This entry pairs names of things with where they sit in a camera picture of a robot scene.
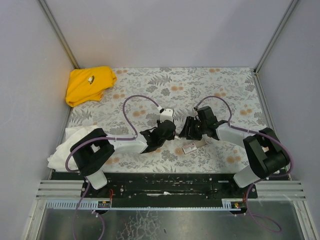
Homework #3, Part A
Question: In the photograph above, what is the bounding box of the red white staple box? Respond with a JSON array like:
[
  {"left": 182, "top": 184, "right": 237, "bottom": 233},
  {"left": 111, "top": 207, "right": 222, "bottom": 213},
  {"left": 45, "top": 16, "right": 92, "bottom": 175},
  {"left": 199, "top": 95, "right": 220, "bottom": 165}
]
[{"left": 182, "top": 140, "right": 207, "bottom": 154}]

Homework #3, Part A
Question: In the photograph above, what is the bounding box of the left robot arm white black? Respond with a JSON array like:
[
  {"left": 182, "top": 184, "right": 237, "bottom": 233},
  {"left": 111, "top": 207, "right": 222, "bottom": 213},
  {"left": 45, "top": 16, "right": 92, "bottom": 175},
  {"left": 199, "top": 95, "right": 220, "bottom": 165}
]
[{"left": 65, "top": 120, "right": 176, "bottom": 190}]

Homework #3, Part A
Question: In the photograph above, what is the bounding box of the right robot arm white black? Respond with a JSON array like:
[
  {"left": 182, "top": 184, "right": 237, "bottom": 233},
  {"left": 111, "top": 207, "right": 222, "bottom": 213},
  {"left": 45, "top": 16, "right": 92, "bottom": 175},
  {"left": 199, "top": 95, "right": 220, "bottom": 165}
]
[{"left": 178, "top": 106, "right": 290, "bottom": 188}]

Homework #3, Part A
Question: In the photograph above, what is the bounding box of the floral patterned table mat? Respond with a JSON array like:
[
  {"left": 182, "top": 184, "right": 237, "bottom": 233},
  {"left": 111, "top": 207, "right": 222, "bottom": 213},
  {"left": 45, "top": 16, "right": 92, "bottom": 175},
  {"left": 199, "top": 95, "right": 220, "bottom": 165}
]
[{"left": 68, "top": 67, "right": 266, "bottom": 173}]

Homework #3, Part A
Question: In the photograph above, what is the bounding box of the yellow folded cloth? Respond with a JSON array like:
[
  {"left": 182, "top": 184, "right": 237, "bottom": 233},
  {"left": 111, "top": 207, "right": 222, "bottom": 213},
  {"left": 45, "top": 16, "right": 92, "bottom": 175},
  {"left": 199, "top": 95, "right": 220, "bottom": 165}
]
[{"left": 65, "top": 66, "right": 117, "bottom": 108}]

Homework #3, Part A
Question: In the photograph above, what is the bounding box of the white crumpled cloth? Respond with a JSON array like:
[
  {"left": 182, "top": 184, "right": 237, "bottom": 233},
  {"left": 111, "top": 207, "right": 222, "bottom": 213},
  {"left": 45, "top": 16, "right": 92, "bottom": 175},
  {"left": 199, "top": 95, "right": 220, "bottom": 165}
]
[{"left": 47, "top": 125, "right": 98, "bottom": 172}]

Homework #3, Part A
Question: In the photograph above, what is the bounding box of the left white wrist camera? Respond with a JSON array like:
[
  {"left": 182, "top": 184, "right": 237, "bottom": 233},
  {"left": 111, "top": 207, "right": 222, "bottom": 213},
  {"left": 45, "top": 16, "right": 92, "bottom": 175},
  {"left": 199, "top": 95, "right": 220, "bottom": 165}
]
[{"left": 159, "top": 108, "right": 174, "bottom": 123}]

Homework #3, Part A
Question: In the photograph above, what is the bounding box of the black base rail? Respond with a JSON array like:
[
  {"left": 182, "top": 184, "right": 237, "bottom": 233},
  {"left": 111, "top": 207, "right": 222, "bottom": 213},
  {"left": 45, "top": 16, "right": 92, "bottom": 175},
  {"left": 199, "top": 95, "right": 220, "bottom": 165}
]
[{"left": 85, "top": 173, "right": 248, "bottom": 199}]

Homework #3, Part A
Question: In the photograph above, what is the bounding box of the white slotted cable duct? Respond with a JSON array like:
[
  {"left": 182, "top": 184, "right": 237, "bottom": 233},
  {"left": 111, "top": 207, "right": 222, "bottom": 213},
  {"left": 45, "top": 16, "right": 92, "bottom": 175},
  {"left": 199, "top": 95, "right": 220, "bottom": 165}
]
[{"left": 46, "top": 200, "right": 241, "bottom": 213}]

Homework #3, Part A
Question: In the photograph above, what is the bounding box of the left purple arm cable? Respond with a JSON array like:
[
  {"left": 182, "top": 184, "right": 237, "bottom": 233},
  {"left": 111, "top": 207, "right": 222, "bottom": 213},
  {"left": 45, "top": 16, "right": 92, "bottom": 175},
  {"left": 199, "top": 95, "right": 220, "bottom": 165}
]
[{"left": 65, "top": 94, "right": 163, "bottom": 173}]

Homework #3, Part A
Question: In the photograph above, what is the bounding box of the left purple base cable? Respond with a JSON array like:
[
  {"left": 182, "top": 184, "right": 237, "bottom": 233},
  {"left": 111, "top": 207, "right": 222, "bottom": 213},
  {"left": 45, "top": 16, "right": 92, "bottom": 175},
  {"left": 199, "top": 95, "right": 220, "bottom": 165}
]
[{"left": 71, "top": 179, "right": 106, "bottom": 240}]

